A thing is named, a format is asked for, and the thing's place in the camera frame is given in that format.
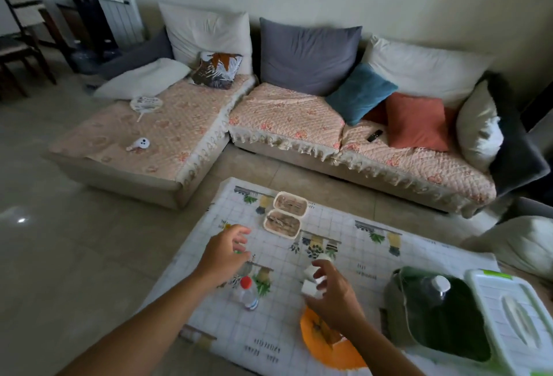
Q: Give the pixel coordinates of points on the white printed tablecloth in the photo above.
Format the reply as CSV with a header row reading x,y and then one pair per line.
x,y
276,332

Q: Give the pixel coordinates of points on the orange plastic plate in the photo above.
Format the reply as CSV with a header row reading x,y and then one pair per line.
x,y
341,362

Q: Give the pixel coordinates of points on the cream cushion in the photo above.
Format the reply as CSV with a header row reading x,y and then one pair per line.
x,y
479,125

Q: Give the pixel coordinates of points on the small white tray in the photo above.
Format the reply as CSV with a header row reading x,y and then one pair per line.
x,y
290,204
282,223

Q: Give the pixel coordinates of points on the person's left forearm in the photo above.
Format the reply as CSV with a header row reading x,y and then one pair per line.
x,y
142,337

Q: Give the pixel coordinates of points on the person's right hand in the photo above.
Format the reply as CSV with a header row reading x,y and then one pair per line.
x,y
339,306

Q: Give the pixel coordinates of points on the grey armchair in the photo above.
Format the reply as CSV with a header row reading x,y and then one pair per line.
x,y
531,206

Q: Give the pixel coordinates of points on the grey pillow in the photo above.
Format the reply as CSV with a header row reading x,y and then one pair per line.
x,y
142,54

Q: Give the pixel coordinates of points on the tall white radiator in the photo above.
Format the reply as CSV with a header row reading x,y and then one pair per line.
x,y
123,21

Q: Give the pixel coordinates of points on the person's left hand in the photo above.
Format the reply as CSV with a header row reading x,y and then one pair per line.
x,y
220,257

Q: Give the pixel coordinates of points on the coral cushion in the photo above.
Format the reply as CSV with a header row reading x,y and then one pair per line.
x,y
417,123

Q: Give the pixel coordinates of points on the clear bottle with white cap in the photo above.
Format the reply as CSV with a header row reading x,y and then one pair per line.
x,y
434,291

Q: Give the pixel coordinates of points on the large water jug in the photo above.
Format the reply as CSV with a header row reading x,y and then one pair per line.
x,y
85,60

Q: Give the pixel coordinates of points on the white pillow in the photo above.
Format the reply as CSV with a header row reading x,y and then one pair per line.
x,y
142,80

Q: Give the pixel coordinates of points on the dark wooden table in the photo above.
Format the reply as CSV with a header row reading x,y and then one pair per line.
x,y
345,250

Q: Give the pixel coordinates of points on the white armchair cushion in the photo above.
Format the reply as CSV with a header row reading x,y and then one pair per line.
x,y
514,242

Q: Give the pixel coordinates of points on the teal cushion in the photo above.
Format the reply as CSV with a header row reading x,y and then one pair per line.
x,y
360,93

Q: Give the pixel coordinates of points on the white lid with green clips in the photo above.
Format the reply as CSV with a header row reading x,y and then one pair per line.
x,y
510,315

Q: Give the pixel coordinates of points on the green plastic basket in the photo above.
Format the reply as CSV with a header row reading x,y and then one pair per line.
x,y
449,328

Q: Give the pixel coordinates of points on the small white handheld fan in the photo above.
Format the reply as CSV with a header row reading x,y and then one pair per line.
x,y
140,144

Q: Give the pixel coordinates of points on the dark grey cushion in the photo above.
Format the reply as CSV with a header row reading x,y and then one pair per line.
x,y
309,56

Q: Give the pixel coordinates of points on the clear bottle with red cap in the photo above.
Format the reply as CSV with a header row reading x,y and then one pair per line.
x,y
248,298

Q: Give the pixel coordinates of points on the leaf patterned cushion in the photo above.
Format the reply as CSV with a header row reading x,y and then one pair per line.
x,y
216,70

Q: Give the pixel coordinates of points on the round white hand fan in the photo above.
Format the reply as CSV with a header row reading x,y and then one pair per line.
x,y
146,104

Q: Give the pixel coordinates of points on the grey beige sofa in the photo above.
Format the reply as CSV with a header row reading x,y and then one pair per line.
x,y
138,190

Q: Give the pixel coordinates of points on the pink quilted sofa cover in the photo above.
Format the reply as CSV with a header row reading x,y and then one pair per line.
x,y
281,116
164,129
410,164

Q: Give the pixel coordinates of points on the black remote control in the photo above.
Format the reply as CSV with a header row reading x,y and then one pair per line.
x,y
375,135

